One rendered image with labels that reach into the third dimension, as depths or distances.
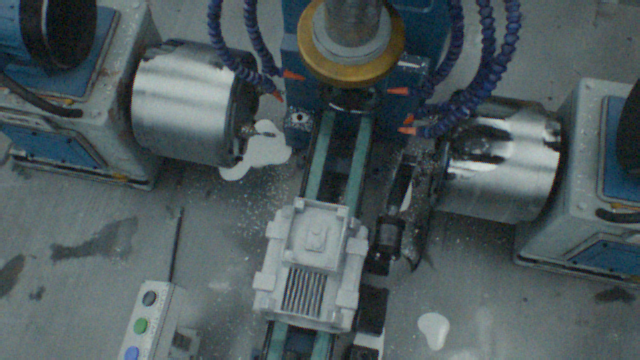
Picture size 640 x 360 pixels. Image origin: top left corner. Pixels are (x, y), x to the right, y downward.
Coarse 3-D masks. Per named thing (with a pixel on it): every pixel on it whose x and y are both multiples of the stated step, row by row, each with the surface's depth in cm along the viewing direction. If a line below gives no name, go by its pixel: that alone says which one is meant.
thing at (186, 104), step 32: (160, 64) 119; (192, 64) 119; (256, 64) 133; (160, 96) 118; (192, 96) 117; (224, 96) 117; (256, 96) 129; (160, 128) 120; (192, 128) 119; (224, 128) 118; (192, 160) 127; (224, 160) 123
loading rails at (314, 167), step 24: (312, 144) 139; (360, 144) 140; (312, 168) 138; (336, 168) 145; (360, 168) 138; (312, 192) 136; (360, 192) 135; (360, 216) 137; (288, 336) 131; (312, 336) 132; (336, 336) 124
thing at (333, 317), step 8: (288, 208) 116; (288, 216) 116; (352, 224) 115; (360, 224) 116; (264, 304) 110; (272, 304) 110; (328, 312) 110; (336, 312) 109; (328, 320) 109; (336, 320) 109
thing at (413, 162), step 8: (400, 160) 102; (408, 160) 102; (416, 160) 102; (400, 168) 104; (408, 168) 104; (400, 176) 108; (408, 176) 107; (392, 184) 114; (400, 184) 111; (408, 184) 111; (392, 192) 116; (400, 192) 115; (392, 200) 120; (400, 200) 119; (392, 208) 123; (400, 208) 124
